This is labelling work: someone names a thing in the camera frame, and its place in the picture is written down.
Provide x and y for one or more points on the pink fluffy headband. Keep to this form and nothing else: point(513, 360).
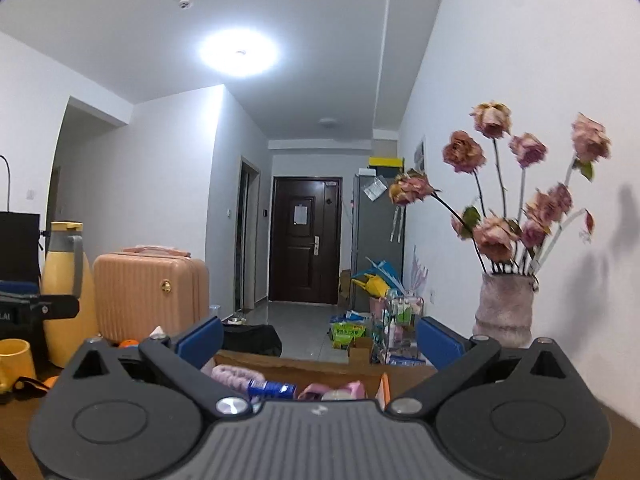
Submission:
point(235, 377)

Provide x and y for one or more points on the black cloth bag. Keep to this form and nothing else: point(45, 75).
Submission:
point(250, 340)

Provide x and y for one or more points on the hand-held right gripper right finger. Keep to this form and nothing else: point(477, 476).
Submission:
point(440, 342)

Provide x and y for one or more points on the yellow box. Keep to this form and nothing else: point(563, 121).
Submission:
point(385, 161)

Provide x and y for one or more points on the bunch of dried pink roses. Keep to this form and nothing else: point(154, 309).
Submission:
point(492, 232)

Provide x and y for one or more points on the blue packet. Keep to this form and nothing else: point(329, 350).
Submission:
point(272, 389)

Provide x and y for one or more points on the purple artificial flower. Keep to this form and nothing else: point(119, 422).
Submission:
point(417, 275)

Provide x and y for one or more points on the green printed bag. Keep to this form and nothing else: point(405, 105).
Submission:
point(347, 334)

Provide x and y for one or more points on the blue plastic toy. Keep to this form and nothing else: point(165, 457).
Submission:
point(387, 267)

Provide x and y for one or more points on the small round ceiling lamp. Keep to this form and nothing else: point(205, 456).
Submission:
point(328, 122)

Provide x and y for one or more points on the clear plastic pouch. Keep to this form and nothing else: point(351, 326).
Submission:
point(375, 191)

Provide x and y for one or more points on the wall picture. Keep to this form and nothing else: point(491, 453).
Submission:
point(420, 155)

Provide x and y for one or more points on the orange cardboard box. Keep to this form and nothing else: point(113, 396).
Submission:
point(320, 367)

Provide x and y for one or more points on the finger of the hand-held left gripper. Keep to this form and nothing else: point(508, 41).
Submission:
point(57, 307)
point(20, 287)

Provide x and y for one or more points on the brown floor carton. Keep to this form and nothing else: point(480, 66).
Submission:
point(345, 287)

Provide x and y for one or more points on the dark brown entrance door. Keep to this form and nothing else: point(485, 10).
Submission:
point(300, 260)

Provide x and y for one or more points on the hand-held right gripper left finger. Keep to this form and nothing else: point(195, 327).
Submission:
point(200, 341)

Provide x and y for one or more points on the pink plastic bucket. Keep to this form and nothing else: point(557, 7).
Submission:
point(377, 306)

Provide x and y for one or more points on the bright ceiling lamp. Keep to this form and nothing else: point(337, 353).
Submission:
point(240, 52)

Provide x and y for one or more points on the yellow watering can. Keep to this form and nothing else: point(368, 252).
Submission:
point(375, 285)

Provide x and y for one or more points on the yellow mug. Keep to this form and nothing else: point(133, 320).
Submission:
point(17, 360)

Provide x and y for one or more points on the yellow thermos jug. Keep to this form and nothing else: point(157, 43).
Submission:
point(57, 270)

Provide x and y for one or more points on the pink ribbed suitcase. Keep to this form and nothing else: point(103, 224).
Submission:
point(145, 295)

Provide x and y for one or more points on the orange fruit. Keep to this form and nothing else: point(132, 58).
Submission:
point(129, 344)

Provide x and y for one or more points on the black box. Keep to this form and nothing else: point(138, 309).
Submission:
point(20, 245)

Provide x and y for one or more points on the grey refrigerator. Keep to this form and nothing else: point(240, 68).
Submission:
point(375, 240)

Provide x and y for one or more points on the side doorway frame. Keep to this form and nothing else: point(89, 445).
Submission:
point(247, 240)

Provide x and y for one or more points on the white smoke detector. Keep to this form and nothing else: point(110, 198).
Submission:
point(185, 4)

